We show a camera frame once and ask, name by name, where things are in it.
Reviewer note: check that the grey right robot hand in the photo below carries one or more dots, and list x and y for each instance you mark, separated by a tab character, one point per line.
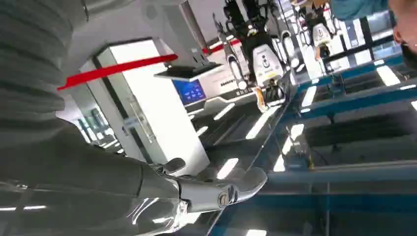
81	189

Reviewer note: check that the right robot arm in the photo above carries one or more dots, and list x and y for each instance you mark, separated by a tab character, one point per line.
32	65

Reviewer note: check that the white cabinet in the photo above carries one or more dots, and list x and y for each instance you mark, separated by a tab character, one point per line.
163	123

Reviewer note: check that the red barrier tape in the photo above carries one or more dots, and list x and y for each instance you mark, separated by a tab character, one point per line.
117	69

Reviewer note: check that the blue display screen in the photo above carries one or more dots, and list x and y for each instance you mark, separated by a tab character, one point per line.
189	92

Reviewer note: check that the grey flat console panel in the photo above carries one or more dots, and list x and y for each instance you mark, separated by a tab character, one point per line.
187	72

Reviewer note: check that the black and white humanoid robot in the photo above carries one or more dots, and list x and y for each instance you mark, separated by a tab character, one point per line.
321	32
265	62

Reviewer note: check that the person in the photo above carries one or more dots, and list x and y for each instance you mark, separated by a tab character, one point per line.
405	29

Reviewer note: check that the blue metal frame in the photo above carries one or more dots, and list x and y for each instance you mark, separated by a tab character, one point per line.
358	96

